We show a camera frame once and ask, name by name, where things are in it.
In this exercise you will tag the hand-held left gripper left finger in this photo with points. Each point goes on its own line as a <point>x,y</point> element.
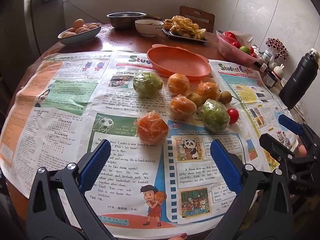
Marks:
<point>96,165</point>

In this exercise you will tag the orange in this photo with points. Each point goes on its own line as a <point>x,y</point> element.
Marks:
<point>208,91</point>
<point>152,127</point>
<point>182,107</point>
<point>178,83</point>

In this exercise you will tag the brown longan with stem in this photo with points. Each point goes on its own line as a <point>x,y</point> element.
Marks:
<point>225,97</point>

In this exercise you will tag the white pill bottle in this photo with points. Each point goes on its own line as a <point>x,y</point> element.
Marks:
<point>268,55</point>

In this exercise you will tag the small white bottle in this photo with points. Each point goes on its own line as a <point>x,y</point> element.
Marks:
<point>263,66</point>

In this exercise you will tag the pile of fried food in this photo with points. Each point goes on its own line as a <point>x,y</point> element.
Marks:
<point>185,27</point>

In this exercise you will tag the pile of red tomatoes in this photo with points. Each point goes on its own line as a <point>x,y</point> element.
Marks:
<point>233,42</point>

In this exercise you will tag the pile of brown eggs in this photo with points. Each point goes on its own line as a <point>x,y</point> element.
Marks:
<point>80,26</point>

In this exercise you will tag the stainless steel basin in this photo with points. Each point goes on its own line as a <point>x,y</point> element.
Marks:
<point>125,21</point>

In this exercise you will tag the oval enamel dish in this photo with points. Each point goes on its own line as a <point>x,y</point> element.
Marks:
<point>82,38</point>

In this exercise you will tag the red cherry tomato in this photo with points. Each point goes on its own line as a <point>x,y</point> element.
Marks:
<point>233,116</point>

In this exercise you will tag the person's left hand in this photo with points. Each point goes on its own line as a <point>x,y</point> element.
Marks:
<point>178,236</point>

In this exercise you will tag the grey cabinet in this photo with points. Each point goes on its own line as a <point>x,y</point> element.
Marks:
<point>45,30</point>

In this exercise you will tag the large colourful newspaper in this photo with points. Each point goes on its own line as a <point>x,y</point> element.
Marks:
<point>75,120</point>

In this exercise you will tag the green apple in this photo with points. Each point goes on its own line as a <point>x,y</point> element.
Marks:
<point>214,115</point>
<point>147,85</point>

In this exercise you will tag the black thermos bottle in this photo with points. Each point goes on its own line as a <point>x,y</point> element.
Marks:
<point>298,80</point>

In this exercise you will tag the white and red plastic bag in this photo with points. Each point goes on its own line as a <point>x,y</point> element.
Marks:
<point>246,36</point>

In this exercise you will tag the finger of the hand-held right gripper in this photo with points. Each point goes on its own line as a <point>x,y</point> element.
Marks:
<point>290,124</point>
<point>275,146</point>

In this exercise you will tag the person's right hand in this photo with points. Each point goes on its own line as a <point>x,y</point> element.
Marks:
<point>302,151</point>

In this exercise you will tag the green round fruit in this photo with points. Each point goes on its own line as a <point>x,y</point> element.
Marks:
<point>244,49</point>

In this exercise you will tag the white rabbit figurine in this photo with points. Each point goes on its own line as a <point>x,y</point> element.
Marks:
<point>278,71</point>

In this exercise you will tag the wooden chair with cutout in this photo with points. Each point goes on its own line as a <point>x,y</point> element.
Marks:
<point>207,21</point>

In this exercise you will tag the small glass jar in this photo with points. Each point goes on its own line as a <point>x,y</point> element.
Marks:
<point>270,78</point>

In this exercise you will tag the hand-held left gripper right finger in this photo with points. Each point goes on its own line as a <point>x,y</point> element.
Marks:
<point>225,165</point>

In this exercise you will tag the small colourful newspaper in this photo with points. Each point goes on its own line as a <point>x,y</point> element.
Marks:
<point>250,90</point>

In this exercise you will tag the orange plastic plate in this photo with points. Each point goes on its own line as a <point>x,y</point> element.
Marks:
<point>175,62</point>

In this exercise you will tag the pink plastic container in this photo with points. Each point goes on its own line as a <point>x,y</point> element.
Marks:
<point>230,52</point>

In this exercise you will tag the white ceramic bowl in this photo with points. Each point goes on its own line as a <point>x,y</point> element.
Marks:
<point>148,31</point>

